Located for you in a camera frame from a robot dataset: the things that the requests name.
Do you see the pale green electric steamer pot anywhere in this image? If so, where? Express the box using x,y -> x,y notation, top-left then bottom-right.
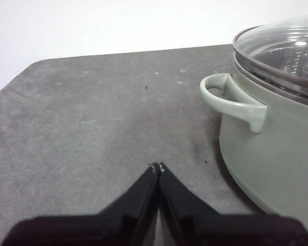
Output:
199,64 -> 308,216

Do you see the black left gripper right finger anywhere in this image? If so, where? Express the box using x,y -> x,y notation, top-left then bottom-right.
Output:
158,162 -> 308,246

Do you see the glass lid with green knob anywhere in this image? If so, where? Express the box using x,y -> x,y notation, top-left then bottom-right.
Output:
232,15 -> 308,105

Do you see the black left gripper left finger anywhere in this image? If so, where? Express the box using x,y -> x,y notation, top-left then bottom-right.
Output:
1,162 -> 160,246

